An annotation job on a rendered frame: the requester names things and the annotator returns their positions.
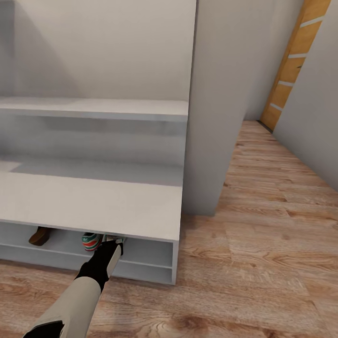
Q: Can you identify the sandal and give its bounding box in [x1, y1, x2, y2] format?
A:
[29, 226, 56, 246]

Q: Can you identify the gym shoe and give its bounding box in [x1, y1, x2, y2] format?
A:
[82, 232, 103, 251]
[102, 234, 126, 244]

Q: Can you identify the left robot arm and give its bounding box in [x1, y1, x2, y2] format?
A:
[22, 235, 125, 338]

